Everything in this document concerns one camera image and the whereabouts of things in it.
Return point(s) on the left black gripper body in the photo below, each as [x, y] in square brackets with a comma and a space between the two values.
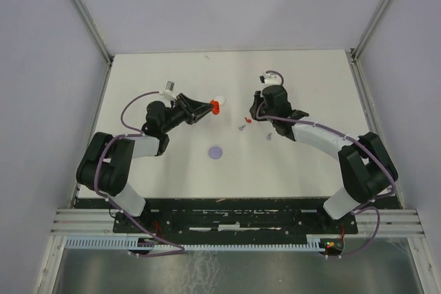
[179, 113]

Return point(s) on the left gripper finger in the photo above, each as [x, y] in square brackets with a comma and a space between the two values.
[198, 113]
[191, 103]

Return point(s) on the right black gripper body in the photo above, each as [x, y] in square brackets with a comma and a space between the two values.
[267, 111]

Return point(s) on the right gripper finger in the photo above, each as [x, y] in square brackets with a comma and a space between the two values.
[253, 110]
[257, 98]

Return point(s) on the orange round charging case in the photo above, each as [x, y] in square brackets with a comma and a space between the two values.
[215, 107]

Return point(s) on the white round charging case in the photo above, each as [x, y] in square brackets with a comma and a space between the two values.
[221, 100]

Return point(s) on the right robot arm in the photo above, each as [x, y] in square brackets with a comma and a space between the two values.
[366, 167]

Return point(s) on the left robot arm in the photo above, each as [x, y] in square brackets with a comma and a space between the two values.
[105, 166]

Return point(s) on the purple round charging case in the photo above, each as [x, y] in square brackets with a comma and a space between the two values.
[215, 152]

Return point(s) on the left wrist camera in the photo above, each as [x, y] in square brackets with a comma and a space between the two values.
[168, 90]

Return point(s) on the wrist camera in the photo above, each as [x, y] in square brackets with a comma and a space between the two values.
[271, 77]
[168, 90]

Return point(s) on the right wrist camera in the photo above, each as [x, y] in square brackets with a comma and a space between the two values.
[271, 77]

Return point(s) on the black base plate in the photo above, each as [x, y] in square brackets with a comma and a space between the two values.
[241, 204]

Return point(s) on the left aluminium frame post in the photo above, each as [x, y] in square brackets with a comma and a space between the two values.
[90, 26]

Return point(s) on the aluminium frame post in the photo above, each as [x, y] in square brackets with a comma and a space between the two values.
[90, 26]
[368, 33]

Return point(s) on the right aluminium frame post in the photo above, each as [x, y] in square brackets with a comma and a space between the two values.
[368, 33]

